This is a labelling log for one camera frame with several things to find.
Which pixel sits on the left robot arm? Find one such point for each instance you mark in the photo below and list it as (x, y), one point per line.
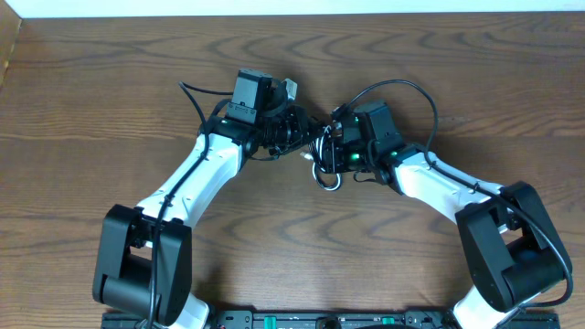
(144, 262)

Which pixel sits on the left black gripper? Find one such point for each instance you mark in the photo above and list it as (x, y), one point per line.
(301, 130)

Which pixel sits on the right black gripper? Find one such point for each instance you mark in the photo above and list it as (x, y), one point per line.
(339, 146)

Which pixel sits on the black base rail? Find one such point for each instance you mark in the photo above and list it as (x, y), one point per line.
(413, 318)

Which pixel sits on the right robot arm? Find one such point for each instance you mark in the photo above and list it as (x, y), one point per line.
(511, 246)

